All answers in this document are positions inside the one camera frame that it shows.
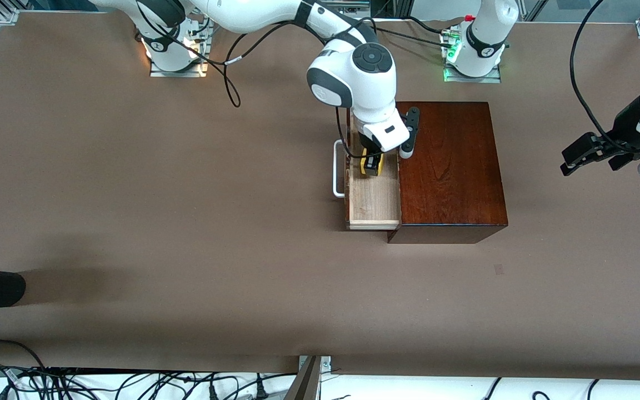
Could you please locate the yellow cube block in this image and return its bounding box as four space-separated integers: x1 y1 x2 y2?
359 154 386 177

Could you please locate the white metal drawer handle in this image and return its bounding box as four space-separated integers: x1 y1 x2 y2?
333 140 349 199

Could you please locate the light wood drawer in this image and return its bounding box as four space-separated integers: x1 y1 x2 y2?
345 125 402 231

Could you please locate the dark brown wooden cabinet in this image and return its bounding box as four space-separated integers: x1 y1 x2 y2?
387 101 508 244

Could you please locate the dark grey slanted bar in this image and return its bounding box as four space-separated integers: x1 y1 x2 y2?
284 356 321 400

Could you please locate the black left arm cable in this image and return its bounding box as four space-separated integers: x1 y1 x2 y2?
569 0 640 153

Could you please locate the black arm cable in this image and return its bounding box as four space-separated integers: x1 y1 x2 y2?
134 0 379 109
569 0 640 153

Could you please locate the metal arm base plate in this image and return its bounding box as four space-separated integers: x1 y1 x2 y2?
443 25 502 83
149 17 210 78

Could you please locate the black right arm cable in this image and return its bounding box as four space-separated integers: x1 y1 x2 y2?
134 0 379 109

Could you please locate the small metal corner bracket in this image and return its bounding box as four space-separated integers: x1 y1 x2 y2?
298 356 332 374

